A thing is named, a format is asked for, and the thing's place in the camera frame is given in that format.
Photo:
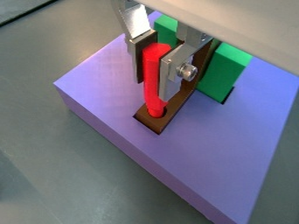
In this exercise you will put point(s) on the purple base block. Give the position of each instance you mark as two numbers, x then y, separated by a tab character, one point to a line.
228	156

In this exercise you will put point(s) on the brown L-shaped bracket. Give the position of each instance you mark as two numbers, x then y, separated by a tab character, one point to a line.
157	124

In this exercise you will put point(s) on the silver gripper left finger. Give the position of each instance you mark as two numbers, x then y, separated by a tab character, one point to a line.
139	34

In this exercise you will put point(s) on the green block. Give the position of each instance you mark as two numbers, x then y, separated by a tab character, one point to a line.
228	61

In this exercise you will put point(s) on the red peg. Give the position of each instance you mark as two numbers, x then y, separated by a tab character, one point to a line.
153	53

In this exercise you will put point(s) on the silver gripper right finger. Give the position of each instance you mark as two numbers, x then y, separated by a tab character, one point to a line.
177	68

